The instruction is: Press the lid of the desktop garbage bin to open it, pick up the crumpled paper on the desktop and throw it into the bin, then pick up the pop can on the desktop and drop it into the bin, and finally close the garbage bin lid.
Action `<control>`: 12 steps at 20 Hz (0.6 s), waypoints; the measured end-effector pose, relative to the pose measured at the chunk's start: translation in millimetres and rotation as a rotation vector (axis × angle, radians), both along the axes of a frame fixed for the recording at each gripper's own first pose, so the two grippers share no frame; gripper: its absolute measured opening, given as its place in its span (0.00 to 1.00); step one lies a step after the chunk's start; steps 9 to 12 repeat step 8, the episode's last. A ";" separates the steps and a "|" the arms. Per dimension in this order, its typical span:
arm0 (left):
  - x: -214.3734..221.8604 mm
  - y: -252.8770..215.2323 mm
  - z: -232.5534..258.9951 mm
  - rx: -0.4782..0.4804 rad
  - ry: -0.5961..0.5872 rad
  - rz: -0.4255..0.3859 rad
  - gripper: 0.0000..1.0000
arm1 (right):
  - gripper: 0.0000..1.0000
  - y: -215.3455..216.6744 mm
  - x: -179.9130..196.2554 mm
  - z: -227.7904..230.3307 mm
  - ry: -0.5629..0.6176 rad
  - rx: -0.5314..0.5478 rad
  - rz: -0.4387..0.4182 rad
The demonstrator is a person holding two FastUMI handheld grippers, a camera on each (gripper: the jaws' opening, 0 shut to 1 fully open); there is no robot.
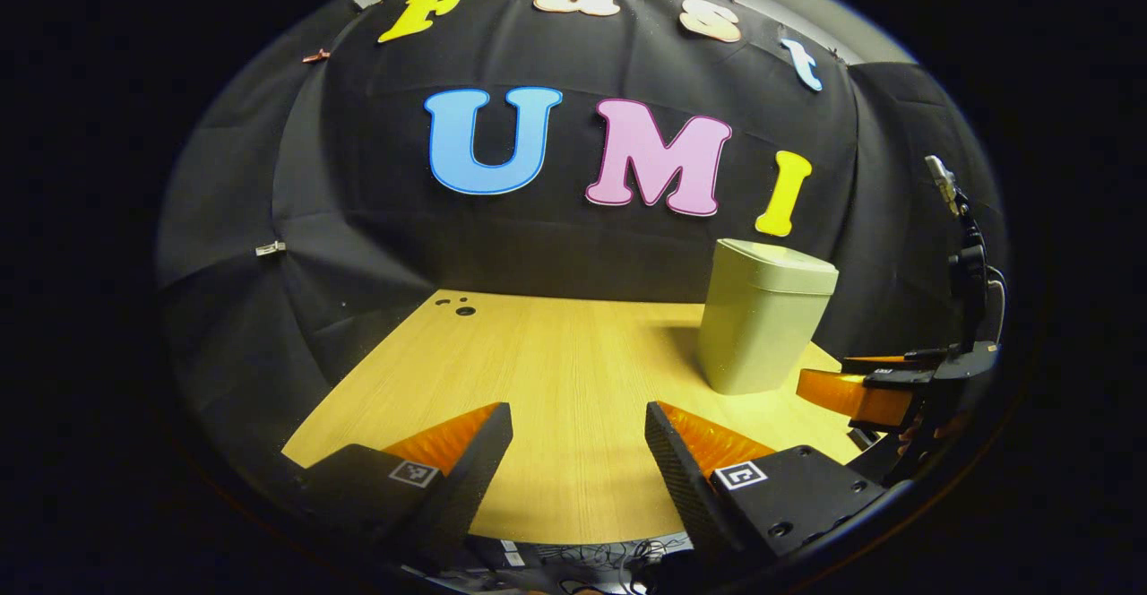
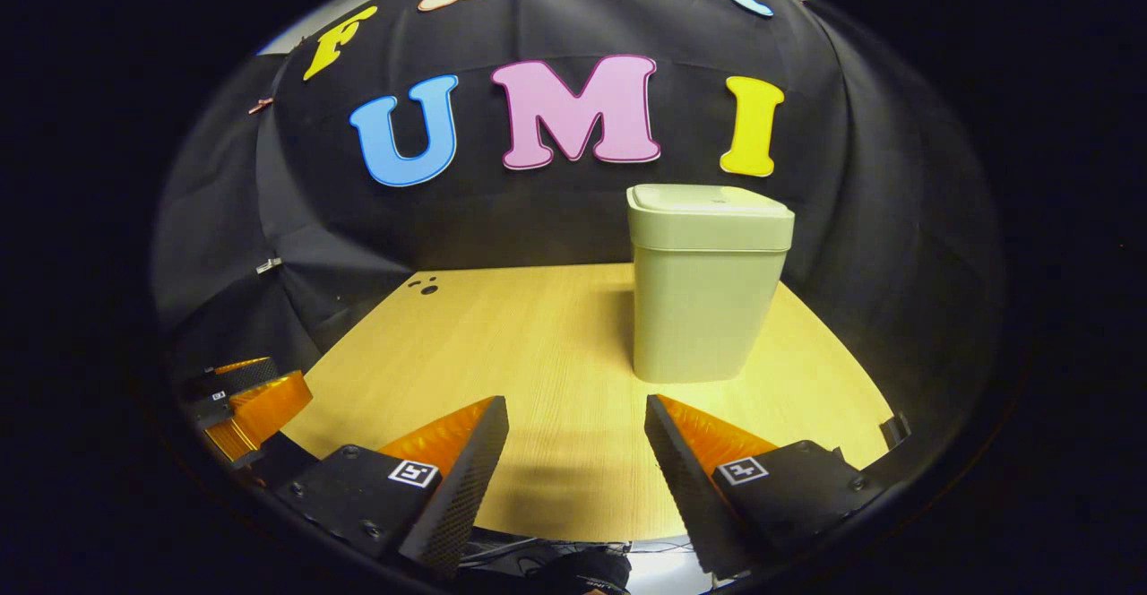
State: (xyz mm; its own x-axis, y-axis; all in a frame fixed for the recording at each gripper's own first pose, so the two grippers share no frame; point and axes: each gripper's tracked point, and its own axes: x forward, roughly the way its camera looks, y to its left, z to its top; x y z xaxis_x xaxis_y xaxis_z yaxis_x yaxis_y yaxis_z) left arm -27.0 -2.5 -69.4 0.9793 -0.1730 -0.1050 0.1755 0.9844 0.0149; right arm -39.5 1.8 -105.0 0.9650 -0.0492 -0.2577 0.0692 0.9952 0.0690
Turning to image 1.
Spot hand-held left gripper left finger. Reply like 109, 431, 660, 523
282, 402, 514, 573

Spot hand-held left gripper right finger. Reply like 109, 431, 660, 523
645, 401, 888, 578

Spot cream desktop garbage bin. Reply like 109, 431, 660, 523
697, 237, 841, 396

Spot wooden desktop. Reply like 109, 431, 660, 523
280, 289, 866, 547

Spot black backdrop cloth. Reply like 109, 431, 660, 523
154, 0, 1009, 488

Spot tangled black cables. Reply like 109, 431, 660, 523
484, 534, 695, 595

